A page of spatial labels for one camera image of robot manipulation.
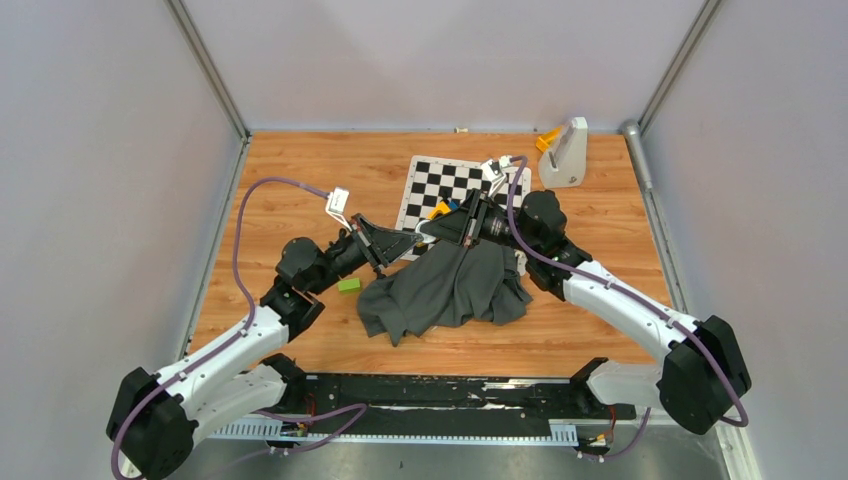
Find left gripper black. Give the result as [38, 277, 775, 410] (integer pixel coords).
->
[308, 214, 423, 296]

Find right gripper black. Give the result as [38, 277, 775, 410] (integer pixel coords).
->
[420, 189, 538, 257]

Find grey t-shirt garment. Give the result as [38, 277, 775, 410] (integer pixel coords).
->
[356, 241, 533, 346]

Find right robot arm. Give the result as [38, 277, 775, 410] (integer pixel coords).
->
[416, 190, 752, 435]

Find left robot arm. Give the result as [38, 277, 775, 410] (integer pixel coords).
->
[107, 214, 424, 479]

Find yellow triangle block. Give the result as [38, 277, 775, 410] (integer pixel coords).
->
[427, 202, 452, 220]

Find black white checkerboard mat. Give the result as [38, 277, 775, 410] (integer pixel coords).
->
[395, 155, 532, 260]

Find green rectangular block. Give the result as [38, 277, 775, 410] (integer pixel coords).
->
[337, 278, 362, 293]

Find orange clip behind stand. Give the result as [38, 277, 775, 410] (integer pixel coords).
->
[534, 125, 563, 153]

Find white wedge stand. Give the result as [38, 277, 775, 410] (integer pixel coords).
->
[538, 117, 589, 189]

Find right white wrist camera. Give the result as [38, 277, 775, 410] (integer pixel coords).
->
[480, 155, 513, 197]

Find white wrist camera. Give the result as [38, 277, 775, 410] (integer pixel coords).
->
[480, 155, 513, 197]
[325, 187, 351, 231]

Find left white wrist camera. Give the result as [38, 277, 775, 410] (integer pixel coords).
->
[325, 187, 351, 231]

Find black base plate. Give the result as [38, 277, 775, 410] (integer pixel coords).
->
[268, 374, 636, 438]

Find aluminium frame rail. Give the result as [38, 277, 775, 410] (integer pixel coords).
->
[119, 370, 763, 480]

